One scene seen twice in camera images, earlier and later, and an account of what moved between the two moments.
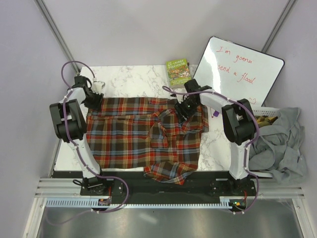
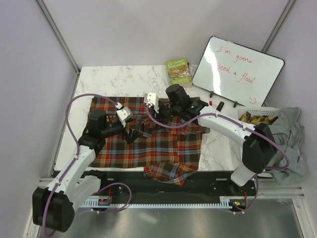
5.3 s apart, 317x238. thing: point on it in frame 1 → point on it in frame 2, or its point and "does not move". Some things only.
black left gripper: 97,105 → 131,137
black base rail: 208,185 does not move
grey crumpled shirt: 277,149 does not move
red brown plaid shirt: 145,133 does not move
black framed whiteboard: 237,73 does not move
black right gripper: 180,107 → 159,115
